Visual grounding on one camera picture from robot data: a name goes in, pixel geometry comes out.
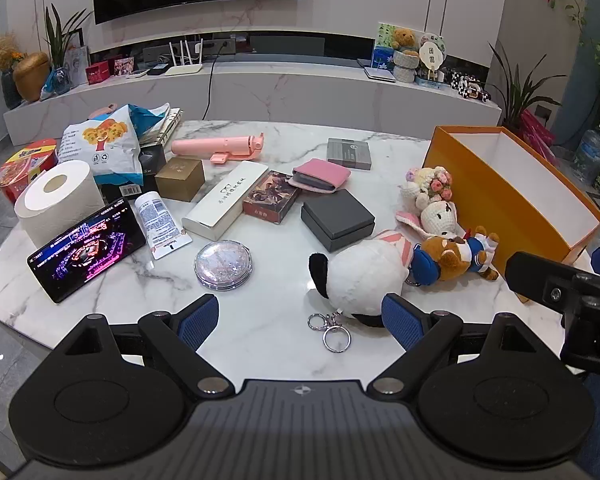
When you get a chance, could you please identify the black glossy box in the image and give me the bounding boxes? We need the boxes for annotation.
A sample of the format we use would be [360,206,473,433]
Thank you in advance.
[138,142,169,182]

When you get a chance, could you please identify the white and blue snack bag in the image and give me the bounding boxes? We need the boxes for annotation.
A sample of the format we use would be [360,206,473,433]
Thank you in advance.
[60,103,172,177]

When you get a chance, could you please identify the white marble television console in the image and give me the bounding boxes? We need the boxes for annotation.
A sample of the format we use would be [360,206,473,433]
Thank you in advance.
[2,30,504,147]

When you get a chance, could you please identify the green plant in glass vase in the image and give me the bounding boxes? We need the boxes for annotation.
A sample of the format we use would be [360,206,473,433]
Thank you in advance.
[41,4,94,97]

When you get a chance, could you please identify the large water bottle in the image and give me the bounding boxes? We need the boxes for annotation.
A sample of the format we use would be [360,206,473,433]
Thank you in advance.
[572,129,600,186]

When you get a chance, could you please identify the pink selfie stick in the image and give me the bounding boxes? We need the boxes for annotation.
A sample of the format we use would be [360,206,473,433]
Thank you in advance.
[171,132,266,165]

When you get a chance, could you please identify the pink umbrella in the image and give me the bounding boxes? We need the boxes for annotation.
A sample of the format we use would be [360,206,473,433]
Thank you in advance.
[517,107,556,149]

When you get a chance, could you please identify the white long box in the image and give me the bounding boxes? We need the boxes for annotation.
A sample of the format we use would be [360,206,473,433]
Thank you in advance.
[181,160,270,242]

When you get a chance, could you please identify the white cream tube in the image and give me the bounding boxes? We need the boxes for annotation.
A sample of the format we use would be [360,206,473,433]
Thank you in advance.
[133,191,194,261]

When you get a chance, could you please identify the round glitter compact mirror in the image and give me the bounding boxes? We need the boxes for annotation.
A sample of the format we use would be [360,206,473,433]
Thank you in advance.
[194,240,253,292]

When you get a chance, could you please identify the crochet bunny doll with flowers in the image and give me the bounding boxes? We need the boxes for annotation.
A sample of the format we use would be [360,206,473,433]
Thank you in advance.
[395,166,462,241]

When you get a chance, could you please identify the pink wallet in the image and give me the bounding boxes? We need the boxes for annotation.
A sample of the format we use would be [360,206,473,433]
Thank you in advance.
[287,158,352,195]

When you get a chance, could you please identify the long-leaf potted plant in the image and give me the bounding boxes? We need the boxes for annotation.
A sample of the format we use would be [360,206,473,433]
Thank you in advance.
[487,40,562,134]

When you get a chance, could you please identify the spiral notebooks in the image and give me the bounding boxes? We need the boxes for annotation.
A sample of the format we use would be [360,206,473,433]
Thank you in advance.
[139,106,184,149]

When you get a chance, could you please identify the gold box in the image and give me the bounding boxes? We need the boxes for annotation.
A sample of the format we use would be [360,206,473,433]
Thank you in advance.
[154,157,206,203]

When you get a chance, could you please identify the red box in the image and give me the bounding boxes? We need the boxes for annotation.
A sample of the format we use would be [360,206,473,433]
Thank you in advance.
[85,60,112,86]

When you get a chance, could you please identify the black smartphone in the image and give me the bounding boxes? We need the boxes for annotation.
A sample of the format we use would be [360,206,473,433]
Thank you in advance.
[27,199,147,304]

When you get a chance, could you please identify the orange cardboard box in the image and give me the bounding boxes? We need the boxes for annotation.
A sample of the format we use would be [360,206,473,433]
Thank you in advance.
[422,125,600,305]

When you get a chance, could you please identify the dried yellow flowers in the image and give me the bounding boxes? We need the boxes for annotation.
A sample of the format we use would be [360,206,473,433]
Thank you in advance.
[0,34,27,110]

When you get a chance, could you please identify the toilet paper roll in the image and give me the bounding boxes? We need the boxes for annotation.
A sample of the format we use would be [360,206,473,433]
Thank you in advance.
[14,161,106,249]

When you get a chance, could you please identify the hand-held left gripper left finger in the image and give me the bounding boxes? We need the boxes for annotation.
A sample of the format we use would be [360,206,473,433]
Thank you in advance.
[50,294,233,396]

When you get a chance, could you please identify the black cable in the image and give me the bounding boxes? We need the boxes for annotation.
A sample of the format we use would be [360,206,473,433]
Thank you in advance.
[201,41,231,121]

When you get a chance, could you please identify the black square box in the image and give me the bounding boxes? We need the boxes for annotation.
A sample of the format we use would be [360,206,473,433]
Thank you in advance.
[300,189,376,254]

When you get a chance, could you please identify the grey laptop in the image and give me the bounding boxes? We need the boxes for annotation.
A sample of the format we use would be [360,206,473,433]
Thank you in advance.
[362,65,397,84]

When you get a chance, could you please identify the brown teddy bear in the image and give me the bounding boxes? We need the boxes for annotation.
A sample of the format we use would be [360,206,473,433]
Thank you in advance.
[390,27,421,56]

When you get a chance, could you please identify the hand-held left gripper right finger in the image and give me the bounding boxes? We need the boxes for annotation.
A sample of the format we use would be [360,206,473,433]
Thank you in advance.
[366,293,548,396]

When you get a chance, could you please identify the red instant noodle bowl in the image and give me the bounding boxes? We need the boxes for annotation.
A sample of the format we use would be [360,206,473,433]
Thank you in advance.
[0,137,60,205]

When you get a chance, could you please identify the black box with barcode label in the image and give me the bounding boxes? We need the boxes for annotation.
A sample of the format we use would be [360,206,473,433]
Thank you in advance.
[100,182,146,207]

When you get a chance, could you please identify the sketch picture frame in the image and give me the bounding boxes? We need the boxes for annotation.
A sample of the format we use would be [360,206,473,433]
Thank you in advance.
[62,27,91,86]

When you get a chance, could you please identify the gold vase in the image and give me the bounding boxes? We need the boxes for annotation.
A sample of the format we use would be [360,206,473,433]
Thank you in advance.
[12,51,51,104]

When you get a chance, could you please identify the grey flat box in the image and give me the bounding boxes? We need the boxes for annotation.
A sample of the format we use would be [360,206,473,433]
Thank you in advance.
[326,137,374,171]

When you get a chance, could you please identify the white plush dog keychain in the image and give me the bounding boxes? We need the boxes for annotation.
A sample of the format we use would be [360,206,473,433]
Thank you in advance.
[307,229,416,355]

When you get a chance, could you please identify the white knitted pot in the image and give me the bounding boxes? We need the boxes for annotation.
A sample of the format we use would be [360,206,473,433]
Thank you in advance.
[392,50,421,84]

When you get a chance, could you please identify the brown bear plush sailor outfit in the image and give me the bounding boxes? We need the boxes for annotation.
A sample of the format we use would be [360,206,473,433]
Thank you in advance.
[405,227,501,287]

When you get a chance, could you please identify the black and white patterned figures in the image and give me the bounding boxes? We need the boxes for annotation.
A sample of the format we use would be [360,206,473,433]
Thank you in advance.
[442,67,495,104]

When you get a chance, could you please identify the white router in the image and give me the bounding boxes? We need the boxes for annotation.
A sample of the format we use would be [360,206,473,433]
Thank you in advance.
[164,37,205,77]

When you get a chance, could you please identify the illustrated card box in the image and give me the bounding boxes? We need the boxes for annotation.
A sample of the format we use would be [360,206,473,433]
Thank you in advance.
[242,170,301,225]

